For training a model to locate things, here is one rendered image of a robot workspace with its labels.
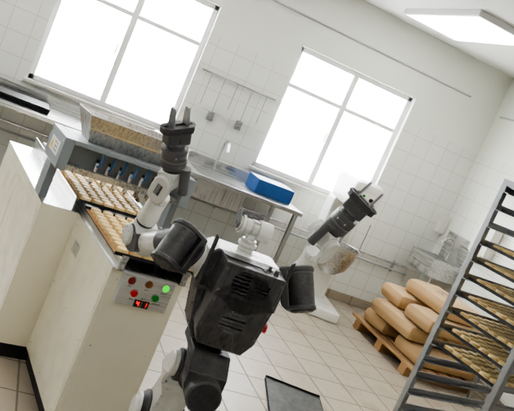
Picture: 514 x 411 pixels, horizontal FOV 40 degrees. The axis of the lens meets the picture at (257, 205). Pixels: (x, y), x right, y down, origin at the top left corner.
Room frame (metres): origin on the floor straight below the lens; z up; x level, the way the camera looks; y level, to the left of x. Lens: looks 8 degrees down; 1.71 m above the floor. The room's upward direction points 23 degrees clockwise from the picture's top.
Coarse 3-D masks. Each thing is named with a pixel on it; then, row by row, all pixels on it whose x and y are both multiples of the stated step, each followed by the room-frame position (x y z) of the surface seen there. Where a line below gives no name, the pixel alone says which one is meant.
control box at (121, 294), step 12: (132, 276) 2.85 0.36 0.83; (144, 276) 2.88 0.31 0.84; (120, 288) 2.83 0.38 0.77; (132, 288) 2.86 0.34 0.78; (144, 288) 2.88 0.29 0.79; (156, 288) 2.91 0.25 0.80; (120, 300) 2.84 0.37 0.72; (132, 300) 2.87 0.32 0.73; (144, 300) 2.90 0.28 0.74; (168, 300) 2.95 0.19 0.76
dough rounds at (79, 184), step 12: (72, 180) 3.68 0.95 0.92; (84, 180) 3.82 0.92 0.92; (96, 180) 3.97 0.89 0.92; (84, 192) 3.54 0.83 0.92; (96, 192) 3.69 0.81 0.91; (108, 192) 3.76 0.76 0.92; (120, 192) 3.93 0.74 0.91; (108, 204) 3.50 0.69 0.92; (120, 204) 3.62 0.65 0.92; (132, 204) 3.74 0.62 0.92
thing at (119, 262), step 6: (42, 144) 4.53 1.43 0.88; (78, 204) 3.51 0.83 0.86; (84, 204) 3.43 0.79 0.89; (84, 210) 3.40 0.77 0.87; (84, 216) 3.37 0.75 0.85; (90, 222) 3.27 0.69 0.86; (96, 228) 3.17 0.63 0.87; (96, 234) 3.15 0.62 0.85; (102, 240) 3.06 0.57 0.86; (102, 246) 3.03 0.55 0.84; (108, 246) 2.98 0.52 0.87; (108, 252) 2.96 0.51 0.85; (114, 258) 2.87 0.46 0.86; (120, 258) 2.82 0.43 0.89; (126, 258) 2.81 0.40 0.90; (114, 264) 2.85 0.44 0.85; (120, 264) 2.81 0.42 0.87; (120, 270) 2.82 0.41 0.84
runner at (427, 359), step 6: (426, 360) 3.39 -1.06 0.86; (432, 360) 3.42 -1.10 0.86; (438, 360) 3.44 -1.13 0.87; (444, 360) 3.46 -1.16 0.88; (450, 360) 3.48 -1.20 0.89; (444, 366) 3.43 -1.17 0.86; (450, 366) 3.48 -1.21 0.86; (456, 366) 3.51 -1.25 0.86; (462, 366) 3.53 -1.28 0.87; (468, 372) 3.53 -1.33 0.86
